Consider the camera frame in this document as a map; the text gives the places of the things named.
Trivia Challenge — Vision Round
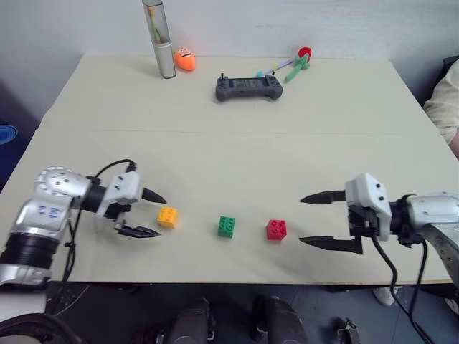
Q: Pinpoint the black curved strap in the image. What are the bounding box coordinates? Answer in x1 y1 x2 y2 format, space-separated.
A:
0 312 84 344

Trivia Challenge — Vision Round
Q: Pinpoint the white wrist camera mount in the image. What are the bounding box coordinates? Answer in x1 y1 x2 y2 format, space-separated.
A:
344 173 393 242
95 171 145 220

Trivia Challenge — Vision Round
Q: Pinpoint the white shoe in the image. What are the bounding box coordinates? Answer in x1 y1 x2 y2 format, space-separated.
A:
372 286 396 307

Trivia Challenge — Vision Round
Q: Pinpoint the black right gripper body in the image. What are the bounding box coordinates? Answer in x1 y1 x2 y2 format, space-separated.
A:
346 204 376 239

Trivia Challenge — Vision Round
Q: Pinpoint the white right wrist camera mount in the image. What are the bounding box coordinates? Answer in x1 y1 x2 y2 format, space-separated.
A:
344 173 393 242

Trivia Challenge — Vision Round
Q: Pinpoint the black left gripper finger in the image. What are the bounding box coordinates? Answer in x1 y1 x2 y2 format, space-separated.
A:
117 221 162 239
141 188 168 205

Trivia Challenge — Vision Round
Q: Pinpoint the blue round object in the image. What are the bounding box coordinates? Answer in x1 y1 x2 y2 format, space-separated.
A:
0 123 19 145

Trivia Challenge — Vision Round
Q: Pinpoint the person in beige shirt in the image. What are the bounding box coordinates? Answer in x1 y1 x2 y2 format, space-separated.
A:
422 56 459 161

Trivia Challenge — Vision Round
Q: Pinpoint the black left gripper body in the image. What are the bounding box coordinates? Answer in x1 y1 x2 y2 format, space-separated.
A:
105 201 132 231

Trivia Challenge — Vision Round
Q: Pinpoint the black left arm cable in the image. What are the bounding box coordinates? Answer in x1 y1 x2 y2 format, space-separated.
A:
63 158 138 285

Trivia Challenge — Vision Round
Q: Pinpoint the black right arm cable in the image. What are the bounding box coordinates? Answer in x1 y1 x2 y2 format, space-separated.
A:
370 234 435 344

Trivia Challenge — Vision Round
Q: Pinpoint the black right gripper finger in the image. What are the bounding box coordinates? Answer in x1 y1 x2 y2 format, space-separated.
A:
298 235 364 256
300 190 348 206

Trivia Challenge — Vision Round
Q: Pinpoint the green toothbrush in tube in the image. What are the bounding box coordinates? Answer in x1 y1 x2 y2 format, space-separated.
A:
148 6 164 44

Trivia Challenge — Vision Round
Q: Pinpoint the red toy brick cube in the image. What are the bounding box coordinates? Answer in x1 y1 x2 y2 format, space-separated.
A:
265 219 288 242

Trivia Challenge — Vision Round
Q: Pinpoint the dark grey handheld controller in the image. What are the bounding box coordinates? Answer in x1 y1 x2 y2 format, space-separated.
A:
214 72 285 104

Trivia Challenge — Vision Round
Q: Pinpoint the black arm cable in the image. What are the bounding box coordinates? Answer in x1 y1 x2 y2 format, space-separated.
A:
63 158 138 285
370 234 435 344

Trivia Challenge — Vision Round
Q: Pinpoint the silver clear tube case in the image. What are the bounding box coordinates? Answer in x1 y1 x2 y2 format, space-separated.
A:
141 0 178 80

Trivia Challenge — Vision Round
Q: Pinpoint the red green plush rose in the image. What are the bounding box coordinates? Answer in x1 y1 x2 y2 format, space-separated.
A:
284 47 314 85

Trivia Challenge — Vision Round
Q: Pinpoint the green toy brick cube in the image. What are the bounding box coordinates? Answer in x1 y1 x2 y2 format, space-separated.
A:
217 216 237 239

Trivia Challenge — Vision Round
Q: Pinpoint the purple teal stick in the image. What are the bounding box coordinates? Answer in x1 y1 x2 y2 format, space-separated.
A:
255 58 294 77

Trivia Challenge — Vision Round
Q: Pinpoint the yellow toy brick cube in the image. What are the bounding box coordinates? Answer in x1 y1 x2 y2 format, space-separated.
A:
156 206 181 229

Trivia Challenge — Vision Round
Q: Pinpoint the dark rounded shape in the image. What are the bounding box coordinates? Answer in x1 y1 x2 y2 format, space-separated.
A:
250 294 310 344
167 297 217 344

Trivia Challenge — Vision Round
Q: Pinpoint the orange plush toy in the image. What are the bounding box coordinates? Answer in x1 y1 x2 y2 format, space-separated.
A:
173 45 197 73

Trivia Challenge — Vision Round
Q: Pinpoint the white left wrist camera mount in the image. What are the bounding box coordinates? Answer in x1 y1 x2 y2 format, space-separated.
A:
95 171 145 220

